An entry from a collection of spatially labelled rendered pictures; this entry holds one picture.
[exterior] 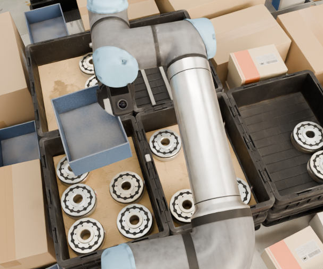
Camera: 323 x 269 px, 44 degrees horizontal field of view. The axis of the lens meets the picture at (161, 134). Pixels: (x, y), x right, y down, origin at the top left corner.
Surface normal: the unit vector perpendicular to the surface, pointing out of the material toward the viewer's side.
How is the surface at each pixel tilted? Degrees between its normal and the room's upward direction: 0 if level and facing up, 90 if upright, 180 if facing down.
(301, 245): 0
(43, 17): 90
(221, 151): 30
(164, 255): 18
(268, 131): 0
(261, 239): 0
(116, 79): 89
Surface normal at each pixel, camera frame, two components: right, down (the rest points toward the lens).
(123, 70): 0.17, 0.83
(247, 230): 0.61, -0.30
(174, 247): -0.12, -0.86
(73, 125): -0.05, -0.52
